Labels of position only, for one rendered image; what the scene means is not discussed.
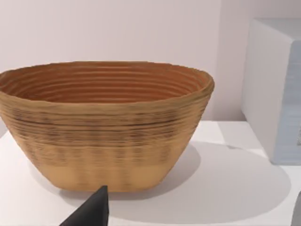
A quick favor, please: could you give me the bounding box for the brown woven basket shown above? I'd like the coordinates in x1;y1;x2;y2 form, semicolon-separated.
0;61;215;193

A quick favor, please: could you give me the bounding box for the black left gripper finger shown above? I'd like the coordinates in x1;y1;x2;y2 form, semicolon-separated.
58;185;110;226

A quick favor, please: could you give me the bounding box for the pale microwave oven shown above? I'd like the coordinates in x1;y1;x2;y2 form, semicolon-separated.
241;18;301;165

